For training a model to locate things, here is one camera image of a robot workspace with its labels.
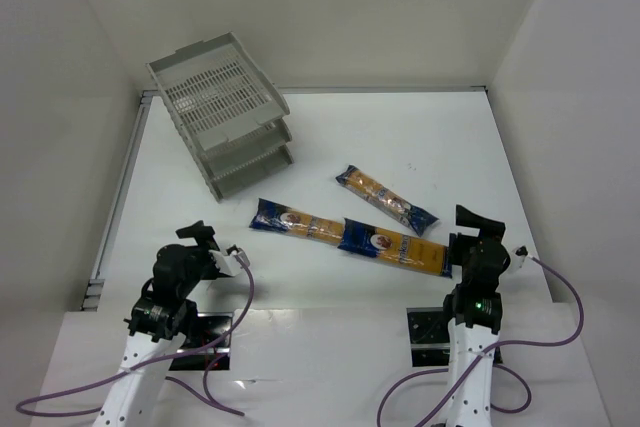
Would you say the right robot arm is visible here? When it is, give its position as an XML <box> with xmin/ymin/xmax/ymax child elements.
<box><xmin>439</xmin><ymin>205</ymin><xmax>511</xmax><ymax>426</ymax></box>

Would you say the small spaghetti bag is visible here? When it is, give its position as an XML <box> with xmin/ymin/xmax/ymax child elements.
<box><xmin>335</xmin><ymin>165</ymin><xmax>439</xmax><ymax>237</ymax></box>

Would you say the wide spaghetti bag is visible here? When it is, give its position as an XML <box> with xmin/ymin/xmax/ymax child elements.
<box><xmin>338</xmin><ymin>219</ymin><xmax>452</xmax><ymax>278</ymax></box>

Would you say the grey three-tier tray shelf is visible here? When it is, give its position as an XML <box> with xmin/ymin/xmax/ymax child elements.
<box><xmin>147</xmin><ymin>32</ymin><xmax>293</xmax><ymax>201</ymax></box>

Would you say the aluminium frame rail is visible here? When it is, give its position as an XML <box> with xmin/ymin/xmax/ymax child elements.
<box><xmin>80</xmin><ymin>90</ymin><xmax>156</xmax><ymax>312</ymax></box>

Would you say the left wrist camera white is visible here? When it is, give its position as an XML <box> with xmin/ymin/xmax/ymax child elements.
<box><xmin>209</xmin><ymin>245</ymin><xmax>250</xmax><ymax>277</ymax></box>

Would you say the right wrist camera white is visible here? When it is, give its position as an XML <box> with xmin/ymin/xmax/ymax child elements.
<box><xmin>508</xmin><ymin>246</ymin><xmax>529</xmax><ymax>273</ymax></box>

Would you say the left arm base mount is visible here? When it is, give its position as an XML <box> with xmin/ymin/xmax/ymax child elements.
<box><xmin>169</xmin><ymin>313</ymin><xmax>233</xmax><ymax>372</ymax></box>

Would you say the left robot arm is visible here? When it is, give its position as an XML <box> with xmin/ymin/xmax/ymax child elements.
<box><xmin>94</xmin><ymin>221</ymin><xmax>219</xmax><ymax>426</ymax></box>

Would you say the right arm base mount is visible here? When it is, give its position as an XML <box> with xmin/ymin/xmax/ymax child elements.
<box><xmin>407</xmin><ymin>307</ymin><xmax>450</xmax><ymax>367</ymax></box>

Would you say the long spaghetti bag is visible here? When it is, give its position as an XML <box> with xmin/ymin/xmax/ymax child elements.
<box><xmin>249</xmin><ymin>199</ymin><xmax>345</xmax><ymax>246</ymax></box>

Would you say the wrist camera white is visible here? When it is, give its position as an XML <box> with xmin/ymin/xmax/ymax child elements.
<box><xmin>209</xmin><ymin>245</ymin><xmax>250</xmax><ymax>277</ymax></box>
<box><xmin>508</xmin><ymin>246</ymin><xmax>529</xmax><ymax>273</ymax></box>

